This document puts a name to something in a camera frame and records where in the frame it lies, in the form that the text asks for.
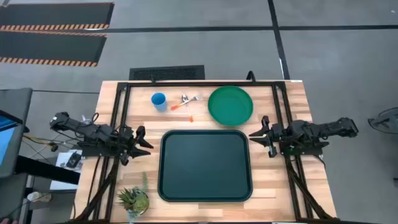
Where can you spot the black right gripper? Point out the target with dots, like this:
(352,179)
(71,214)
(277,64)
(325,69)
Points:
(275,137)

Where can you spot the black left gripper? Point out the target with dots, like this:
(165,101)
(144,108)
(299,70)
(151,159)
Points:
(126,140)

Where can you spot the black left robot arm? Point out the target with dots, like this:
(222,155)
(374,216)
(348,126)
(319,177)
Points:
(90,130)

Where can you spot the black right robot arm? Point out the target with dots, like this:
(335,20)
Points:
(320,129)

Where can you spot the green round plate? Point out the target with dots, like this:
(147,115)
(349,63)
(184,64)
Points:
(230,105)

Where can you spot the blue plastic cup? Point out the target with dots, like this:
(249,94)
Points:
(159,101)

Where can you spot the dark green rectangular tray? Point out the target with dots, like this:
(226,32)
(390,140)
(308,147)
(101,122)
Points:
(205,165)

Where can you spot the potted green succulent plant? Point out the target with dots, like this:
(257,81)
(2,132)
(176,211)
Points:
(135,200)

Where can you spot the black handheld device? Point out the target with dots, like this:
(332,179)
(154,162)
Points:
(74,159)

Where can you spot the black floor vent grate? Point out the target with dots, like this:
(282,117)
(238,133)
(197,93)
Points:
(166,73)

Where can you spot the white paper sheet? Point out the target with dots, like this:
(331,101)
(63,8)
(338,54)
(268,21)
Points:
(62,183)

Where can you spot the black hazard-striped floor mat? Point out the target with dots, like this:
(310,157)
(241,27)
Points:
(56,14)
(49,46)

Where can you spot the monitor with blue screen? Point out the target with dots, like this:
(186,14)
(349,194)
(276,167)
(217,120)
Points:
(6,140)

